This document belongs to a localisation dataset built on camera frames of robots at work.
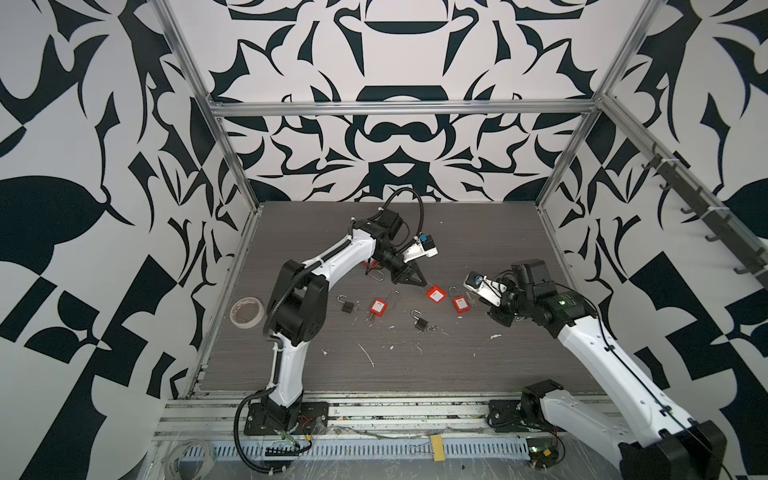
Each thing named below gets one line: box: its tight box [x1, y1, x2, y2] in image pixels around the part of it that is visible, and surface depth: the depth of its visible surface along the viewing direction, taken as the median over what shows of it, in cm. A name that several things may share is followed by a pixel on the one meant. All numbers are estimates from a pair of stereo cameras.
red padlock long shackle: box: [448, 285, 471, 314], surface depth 95 cm
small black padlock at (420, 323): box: [410, 309, 428, 332], surface depth 91 cm
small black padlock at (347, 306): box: [336, 294, 354, 313], surface depth 96 cm
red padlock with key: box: [426, 282, 447, 304], surface depth 85 cm
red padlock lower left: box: [366, 290, 400, 323], surface depth 93 cm
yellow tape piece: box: [431, 434, 445, 462], surface depth 72 cm
